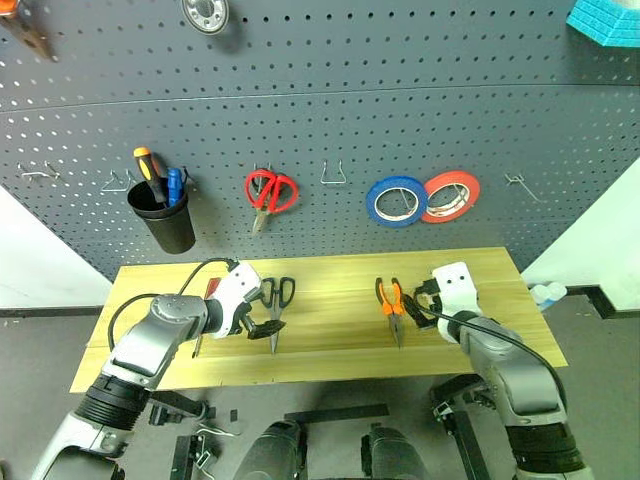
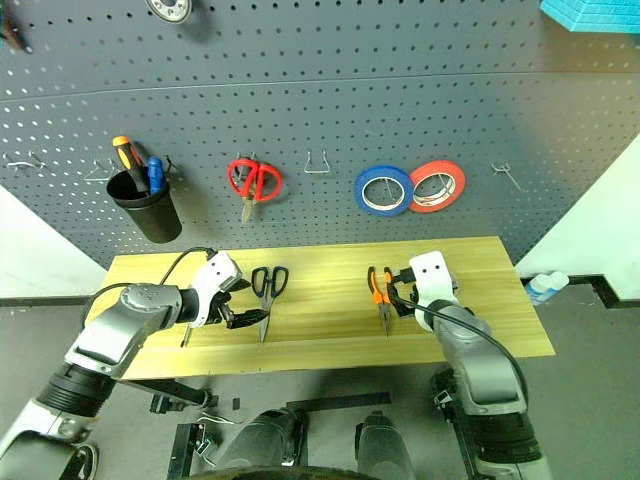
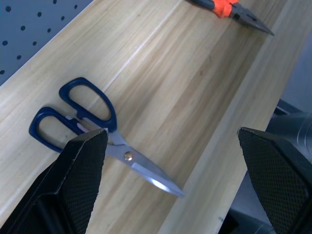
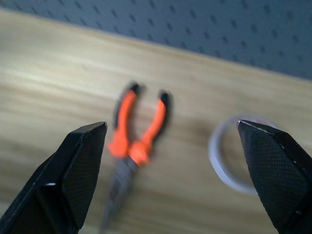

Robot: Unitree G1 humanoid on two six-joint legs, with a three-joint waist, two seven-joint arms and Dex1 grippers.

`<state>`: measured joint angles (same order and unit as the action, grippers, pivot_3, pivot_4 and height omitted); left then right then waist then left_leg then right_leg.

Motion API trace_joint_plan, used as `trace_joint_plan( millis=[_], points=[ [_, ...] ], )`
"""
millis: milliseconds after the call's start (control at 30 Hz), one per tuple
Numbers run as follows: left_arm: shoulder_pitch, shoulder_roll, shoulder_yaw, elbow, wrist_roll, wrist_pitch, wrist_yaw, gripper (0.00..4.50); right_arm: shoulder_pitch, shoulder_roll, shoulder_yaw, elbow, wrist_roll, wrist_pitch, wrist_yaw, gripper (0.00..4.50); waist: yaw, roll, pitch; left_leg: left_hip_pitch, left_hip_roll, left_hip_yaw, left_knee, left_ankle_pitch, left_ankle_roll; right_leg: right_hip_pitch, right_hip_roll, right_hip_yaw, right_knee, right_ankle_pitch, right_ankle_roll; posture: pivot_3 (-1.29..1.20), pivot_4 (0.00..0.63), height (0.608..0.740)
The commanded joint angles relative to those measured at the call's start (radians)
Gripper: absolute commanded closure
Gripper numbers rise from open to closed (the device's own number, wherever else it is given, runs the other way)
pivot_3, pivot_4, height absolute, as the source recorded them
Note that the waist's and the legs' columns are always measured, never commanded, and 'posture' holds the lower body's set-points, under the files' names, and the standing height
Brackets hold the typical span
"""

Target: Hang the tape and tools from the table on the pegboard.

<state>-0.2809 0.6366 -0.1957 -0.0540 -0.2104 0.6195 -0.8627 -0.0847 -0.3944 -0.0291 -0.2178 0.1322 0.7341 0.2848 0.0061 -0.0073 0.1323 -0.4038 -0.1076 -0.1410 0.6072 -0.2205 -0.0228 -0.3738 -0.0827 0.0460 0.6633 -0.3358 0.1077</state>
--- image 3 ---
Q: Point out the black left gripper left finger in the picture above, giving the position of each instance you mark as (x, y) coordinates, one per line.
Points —
(73, 180)

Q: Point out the orange black needle-nose pliers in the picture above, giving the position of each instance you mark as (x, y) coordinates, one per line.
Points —
(234, 11)

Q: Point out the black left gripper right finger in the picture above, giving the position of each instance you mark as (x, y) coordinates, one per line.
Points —
(275, 180)

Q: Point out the blue pegboard panel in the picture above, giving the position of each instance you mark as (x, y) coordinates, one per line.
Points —
(26, 31)

